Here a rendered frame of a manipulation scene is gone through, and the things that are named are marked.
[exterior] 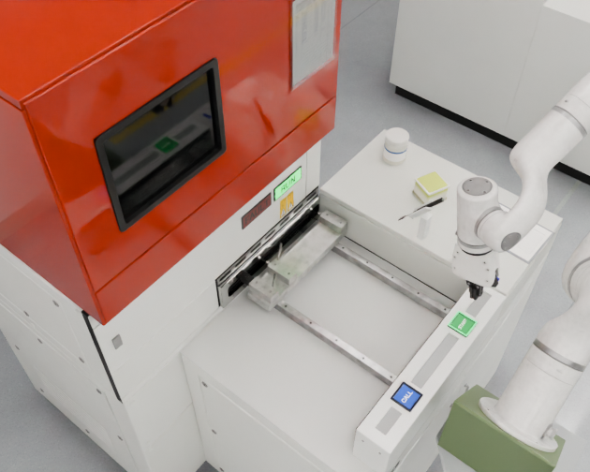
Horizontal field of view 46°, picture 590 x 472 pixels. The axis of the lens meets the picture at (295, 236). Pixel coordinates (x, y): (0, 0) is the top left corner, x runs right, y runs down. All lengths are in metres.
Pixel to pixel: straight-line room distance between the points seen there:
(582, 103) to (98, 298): 1.05
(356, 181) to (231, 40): 0.86
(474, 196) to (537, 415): 0.50
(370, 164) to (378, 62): 2.12
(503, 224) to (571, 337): 0.30
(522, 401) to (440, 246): 0.54
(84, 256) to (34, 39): 0.39
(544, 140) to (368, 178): 0.74
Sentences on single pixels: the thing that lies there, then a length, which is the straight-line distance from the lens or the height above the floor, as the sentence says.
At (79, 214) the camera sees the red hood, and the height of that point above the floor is 1.55.
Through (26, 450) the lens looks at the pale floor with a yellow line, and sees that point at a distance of 2.84.
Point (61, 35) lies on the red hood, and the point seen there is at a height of 1.82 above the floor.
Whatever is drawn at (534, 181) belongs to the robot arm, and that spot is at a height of 1.46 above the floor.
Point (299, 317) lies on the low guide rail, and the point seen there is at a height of 0.85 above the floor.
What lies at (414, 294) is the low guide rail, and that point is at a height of 0.85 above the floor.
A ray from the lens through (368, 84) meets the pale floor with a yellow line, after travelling 4.06.
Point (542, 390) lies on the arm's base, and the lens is 1.62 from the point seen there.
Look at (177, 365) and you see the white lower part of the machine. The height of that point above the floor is 0.77.
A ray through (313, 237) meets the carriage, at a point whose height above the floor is 0.88.
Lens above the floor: 2.45
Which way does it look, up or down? 50 degrees down
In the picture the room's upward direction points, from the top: straight up
